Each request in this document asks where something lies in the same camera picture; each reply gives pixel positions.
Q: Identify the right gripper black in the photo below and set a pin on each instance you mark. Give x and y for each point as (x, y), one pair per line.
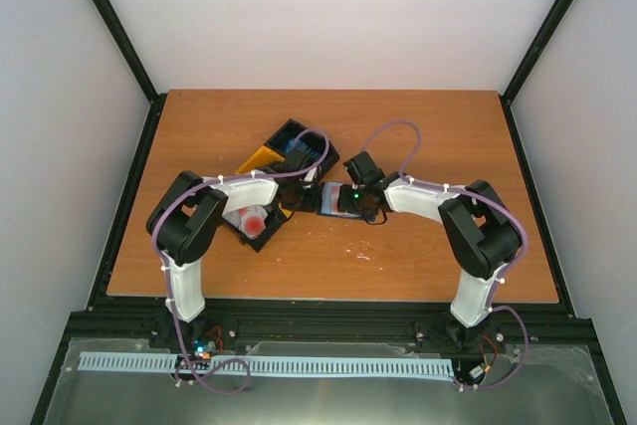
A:
(344, 204)

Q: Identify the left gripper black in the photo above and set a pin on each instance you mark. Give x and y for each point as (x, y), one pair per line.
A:
(313, 204)

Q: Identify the blue leather card holder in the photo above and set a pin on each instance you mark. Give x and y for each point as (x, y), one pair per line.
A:
(346, 215)

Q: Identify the red white credit card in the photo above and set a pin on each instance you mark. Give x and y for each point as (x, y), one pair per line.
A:
(331, 196)

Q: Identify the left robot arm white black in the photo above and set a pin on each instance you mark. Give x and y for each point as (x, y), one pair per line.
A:
(184, 222)

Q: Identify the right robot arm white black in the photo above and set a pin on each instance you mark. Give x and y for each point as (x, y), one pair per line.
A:
(484, 237)

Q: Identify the black bin with red cards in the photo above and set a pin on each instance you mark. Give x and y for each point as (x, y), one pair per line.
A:
(275, 220)

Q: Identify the blue card stack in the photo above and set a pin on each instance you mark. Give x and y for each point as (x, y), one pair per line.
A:
(311, 145)

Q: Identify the red white card stack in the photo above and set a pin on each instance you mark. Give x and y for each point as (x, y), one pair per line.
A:
(250, 221)

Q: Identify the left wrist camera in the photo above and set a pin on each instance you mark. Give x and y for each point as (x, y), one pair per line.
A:
(314, 175)

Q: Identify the black aluminium frame rail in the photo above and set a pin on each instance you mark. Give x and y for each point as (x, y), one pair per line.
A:
(417, 327)

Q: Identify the light blue cable duct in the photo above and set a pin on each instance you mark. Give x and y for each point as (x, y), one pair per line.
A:
(279, 366)

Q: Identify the left frame post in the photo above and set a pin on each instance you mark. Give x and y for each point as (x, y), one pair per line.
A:
(127, 49)

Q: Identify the frame post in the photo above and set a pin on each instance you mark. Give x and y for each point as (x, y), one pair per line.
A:
(127, 49)
(539, 42)

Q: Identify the right frame post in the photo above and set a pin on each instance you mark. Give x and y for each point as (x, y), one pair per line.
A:
(539, 42)

